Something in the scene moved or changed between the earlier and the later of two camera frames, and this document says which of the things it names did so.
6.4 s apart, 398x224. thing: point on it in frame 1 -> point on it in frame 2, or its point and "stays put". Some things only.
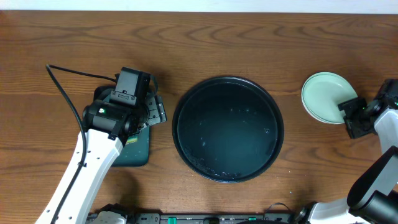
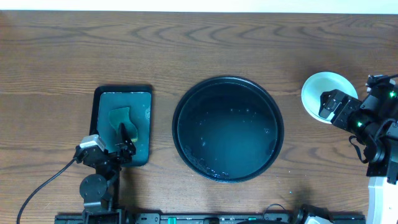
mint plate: (323, 93) stays put
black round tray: (227, 129) stays put
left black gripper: (158, 111) -> (119, 152)
